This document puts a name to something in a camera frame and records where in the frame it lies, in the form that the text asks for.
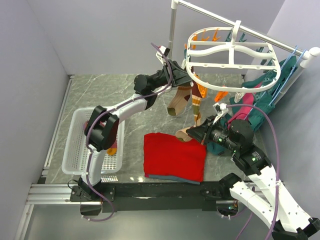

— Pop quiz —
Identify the pink magenta garment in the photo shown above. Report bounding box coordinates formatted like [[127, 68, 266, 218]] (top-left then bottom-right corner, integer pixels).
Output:
[[228, 93, 254, 124]]

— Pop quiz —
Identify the beige striped sock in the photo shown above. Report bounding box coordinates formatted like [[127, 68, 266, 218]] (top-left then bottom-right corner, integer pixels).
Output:
[[175, 81, 203, 142], [167, 85, 192, 116]]

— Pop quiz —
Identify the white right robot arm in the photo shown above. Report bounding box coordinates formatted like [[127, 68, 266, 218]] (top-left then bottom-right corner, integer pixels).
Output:
[[186, 116, 320, 240]]

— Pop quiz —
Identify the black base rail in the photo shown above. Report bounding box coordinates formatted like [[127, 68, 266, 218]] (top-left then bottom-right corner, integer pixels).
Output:
[[70, 181, 235, 213]]

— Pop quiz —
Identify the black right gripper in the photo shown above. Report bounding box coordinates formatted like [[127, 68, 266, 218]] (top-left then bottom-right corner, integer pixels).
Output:
[[185, 114, 238, 152]]

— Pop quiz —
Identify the teal green garment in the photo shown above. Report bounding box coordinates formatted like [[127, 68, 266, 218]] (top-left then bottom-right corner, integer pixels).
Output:
[[206, 59, 285, 155]]

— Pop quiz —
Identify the red folded cloth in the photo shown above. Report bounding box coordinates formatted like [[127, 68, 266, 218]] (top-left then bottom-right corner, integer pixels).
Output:
[[143, 132, 207, 185]]

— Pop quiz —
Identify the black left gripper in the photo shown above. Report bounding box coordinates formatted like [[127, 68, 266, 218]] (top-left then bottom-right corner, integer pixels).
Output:
[[151, 60, 199, 91]]

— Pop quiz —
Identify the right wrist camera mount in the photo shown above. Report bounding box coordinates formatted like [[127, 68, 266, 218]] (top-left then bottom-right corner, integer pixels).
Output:
[[213, 102, 229, 124]]

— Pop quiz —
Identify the white round clip hanger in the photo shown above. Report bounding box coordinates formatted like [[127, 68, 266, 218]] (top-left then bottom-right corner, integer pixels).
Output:
[[185, 20, 281, 93]]

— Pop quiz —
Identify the maroon purple striped sock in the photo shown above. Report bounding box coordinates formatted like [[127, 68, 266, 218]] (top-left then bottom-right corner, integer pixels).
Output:
[[106, 141, 118, 156]]

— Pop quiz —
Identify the white clothes rack stand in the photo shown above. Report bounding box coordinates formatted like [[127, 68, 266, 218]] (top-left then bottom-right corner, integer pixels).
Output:
[[169, 0, 320, 95]]

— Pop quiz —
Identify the white plastic basket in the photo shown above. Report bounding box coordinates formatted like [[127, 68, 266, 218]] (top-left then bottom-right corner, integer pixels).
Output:
[[61, 106, 126, 175]]

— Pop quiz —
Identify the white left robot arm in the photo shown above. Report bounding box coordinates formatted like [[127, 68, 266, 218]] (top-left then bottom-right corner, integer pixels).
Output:
[[78, 60, 192, 201]]

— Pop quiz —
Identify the blue wire hanger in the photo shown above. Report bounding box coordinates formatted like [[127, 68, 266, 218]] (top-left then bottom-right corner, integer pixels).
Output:
[[268, 46, 302, 110]]

